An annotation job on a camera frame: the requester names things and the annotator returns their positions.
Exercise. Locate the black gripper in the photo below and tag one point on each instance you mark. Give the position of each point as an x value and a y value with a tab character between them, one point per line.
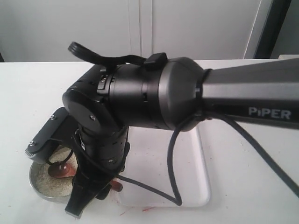
100	158

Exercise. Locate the brown wooden spoon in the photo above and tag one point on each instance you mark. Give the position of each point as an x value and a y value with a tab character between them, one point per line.
61	170

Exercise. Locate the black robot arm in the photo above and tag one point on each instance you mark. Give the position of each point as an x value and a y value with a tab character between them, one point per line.
169	94

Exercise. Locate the steel bowl of rice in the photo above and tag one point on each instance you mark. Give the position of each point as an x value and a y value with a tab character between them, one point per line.
50	188

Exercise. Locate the white plastic tray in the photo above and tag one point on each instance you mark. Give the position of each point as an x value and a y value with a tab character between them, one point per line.
147	163

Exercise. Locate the white cabinet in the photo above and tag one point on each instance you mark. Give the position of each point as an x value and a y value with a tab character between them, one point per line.
41	30

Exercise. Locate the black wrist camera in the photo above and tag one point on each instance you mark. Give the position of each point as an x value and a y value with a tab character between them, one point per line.
42	146

